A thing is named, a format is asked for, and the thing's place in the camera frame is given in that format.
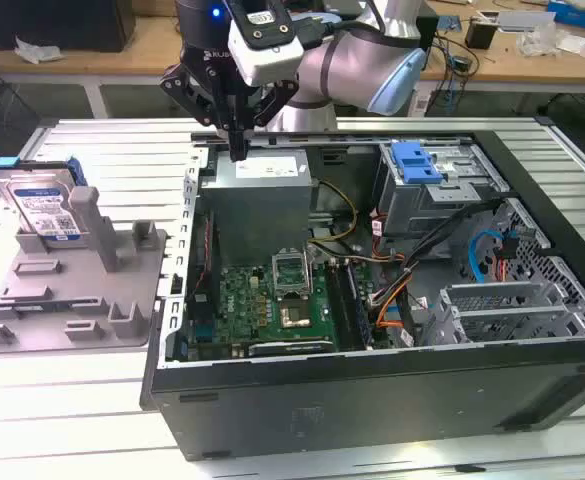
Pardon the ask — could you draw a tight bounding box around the blue plastic drive latch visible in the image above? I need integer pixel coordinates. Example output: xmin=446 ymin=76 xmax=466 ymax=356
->
xmin=391 ymin=142 xmax=446 ymax=185

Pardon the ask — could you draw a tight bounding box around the metal optical drive cage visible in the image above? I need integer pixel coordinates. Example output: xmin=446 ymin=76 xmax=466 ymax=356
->
xmin=376 ymin=142 xmax=511 ymax=241

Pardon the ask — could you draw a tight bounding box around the orange wire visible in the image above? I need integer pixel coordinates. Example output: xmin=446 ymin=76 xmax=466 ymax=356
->
xmin=374 ymin=279 xmax=408 ymax=330

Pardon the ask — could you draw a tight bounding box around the blue data wire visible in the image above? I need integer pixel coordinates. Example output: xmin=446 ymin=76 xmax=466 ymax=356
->
xmin=469 ymin=228 xmax=503 ymax=284

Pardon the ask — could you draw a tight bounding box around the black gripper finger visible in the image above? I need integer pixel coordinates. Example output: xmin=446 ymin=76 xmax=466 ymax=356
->
xmin=239 ymin=82 xmax=301 ymax=162
xmin=160 ymin=60 xmax=241 ymax=162

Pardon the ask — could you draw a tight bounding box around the CPU socket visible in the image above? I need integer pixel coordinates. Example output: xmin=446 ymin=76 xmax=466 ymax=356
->
xmin=275 ymin=294 xmax=319 ymax=332

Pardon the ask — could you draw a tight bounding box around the large black box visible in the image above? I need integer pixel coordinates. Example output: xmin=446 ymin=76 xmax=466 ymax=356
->
xmin=0 ymin=0 xmax=137 ymax=54

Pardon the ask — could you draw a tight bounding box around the wooden desk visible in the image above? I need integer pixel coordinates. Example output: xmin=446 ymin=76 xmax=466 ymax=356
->
xmin=0 ymin=0 xmax=585 ymax=86

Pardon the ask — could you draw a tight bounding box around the black PC case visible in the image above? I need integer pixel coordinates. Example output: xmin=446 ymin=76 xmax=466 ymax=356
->
xmin=139 ymin=117 xmax=585 ymax=464

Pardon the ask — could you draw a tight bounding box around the crumpled white plastic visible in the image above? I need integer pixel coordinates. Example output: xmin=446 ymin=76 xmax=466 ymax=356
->
xmin=14 ymin=35 xmax=66 ymax=65

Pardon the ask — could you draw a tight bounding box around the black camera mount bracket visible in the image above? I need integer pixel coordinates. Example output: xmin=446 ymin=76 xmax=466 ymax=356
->
xmin=231 ymin=0 xmax=294 ymax=51

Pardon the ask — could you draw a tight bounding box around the black RAM slot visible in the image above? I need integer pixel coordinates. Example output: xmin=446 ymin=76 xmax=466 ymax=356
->
xmin=324 ymin=259 xmax=359 ymax=351

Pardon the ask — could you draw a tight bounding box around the hard disk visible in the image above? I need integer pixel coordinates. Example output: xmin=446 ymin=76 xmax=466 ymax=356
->
xmin=0 ymin=154 xmax=91 ymax=244

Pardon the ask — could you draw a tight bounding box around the RAM stick in rack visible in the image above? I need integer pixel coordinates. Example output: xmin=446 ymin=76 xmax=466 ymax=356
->
xmin=0 ymin=298 xmax=101 ymax=315

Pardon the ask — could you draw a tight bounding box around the blue cardboard box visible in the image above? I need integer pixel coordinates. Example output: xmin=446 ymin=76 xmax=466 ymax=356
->
xmin=545 ymin=0 xmax=585 ymax=26

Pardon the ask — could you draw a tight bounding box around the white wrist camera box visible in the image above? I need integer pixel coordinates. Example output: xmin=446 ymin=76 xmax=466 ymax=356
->
xmin=227 ymin=9 xmax=306 ymax=87

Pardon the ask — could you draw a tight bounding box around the red wire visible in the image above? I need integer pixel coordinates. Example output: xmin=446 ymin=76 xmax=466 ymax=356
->
xmin=493 ymin=234 xmax=521 ymax=286

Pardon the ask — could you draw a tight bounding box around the metal socket cover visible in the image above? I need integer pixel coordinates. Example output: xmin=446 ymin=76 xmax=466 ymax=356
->
xmin=270 ymin=248 xmax=315 ymax=299

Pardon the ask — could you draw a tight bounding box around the green motherboard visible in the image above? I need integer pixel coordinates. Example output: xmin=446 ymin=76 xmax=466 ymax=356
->
xmin=186 ymin=234 xmax=388 ymax=359

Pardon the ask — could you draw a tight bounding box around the clear plastic bag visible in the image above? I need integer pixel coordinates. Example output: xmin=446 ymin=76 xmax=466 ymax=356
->
xmin=515 ymin=22 xmax=558 ymax=56

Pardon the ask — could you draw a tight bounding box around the black graphics card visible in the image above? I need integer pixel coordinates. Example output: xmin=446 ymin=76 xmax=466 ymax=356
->
xmin=246 ymin=339 xmax=334 ymax=357

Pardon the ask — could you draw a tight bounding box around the black wire bundle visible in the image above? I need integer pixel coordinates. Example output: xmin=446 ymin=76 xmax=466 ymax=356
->
xmin=369 ymin=197 xmax=511 ymax=306

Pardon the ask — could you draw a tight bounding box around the yellow black power wire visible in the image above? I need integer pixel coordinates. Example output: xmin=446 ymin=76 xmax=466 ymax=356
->
xmin=311 ymin=179 xmax=359 ymax=246

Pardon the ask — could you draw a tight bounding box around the small black box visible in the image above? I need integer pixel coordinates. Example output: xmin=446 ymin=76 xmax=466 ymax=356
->
xmin=464 ymin=17 xmax=498 ymax=50

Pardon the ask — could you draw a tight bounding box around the installed RAM stick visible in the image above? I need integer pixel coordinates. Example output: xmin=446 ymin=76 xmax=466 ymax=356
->
xmin=344 ymin=260 xmax=375 ymax=349

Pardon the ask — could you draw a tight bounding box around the grey power supply unit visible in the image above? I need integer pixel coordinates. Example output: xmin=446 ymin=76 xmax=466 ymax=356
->
xmin=199 ymin=149 xmax=321 ymax=269

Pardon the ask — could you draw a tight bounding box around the grey parts rack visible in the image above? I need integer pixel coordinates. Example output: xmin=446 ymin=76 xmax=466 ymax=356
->
xmin=0 ymin=186 xmax=169 ymax=357

